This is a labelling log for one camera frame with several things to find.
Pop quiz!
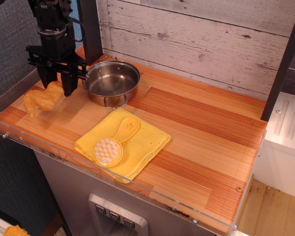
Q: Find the yellow folded cloth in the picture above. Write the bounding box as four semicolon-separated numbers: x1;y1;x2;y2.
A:
74;109;171;183

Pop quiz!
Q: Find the small stainless steel pot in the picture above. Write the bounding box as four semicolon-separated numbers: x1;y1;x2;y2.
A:
82;56;141;109

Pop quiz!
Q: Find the dark left shelf post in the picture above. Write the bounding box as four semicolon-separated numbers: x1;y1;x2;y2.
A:
77;0;103;65

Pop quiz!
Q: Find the yellow round scrub brush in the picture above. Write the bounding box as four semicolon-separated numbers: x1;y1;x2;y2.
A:
93;117;140;168

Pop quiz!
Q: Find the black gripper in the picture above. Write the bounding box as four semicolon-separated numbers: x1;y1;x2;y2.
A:
26;24;89;97

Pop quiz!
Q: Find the dark shelf post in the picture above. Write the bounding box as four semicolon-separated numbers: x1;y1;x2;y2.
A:
261;24;295;121
77;0;103;65

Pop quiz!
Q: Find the yellow rubber chicken wing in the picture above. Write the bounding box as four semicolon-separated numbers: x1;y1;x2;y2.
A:
23;81;64;118

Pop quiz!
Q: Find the dark right shelf post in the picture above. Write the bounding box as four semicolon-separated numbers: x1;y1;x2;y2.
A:
261;24;295;121

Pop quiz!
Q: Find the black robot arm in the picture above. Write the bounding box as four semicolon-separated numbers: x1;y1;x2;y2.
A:
26;0;89;97

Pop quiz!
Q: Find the orange object bottom left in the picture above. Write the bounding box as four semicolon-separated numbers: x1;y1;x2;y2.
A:
3;225;28;236

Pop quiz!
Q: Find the silver dispenser button panel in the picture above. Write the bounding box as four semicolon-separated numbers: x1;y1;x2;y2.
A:
88;193;149;236

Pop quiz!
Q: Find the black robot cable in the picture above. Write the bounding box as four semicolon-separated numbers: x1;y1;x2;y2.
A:
67;16;86;43

